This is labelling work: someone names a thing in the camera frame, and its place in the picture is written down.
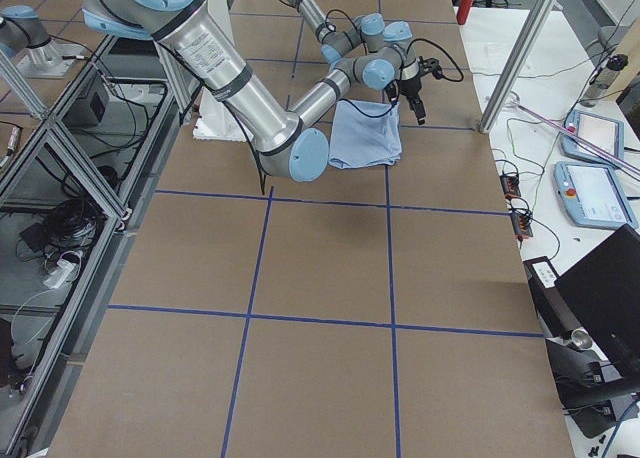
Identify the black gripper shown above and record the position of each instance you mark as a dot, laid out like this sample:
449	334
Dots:
410	88

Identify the light blue t-shirt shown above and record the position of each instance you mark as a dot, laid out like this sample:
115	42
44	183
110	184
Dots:
364	134

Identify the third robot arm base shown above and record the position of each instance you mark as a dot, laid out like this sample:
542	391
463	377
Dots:
26	41

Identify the water bottle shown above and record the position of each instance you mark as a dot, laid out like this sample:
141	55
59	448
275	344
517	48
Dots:
598	88

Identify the far blue teach pendant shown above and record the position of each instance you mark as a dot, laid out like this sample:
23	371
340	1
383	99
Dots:
605	133

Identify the blue teach pendant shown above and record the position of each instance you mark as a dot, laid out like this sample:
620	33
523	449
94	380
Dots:
605	133
592	196

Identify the reacher grabber stick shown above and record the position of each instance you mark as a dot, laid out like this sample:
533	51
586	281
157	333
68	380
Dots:
620	163

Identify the near blue teach pendant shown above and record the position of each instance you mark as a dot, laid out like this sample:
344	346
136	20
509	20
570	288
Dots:
592	196

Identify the white power strip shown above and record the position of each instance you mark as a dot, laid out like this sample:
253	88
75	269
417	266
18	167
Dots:
60	274

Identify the aluminium frame post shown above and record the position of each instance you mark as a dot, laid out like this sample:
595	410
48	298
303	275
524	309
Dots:
525	41

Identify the aluminium frame cage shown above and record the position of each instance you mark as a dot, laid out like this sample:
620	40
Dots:
92	145

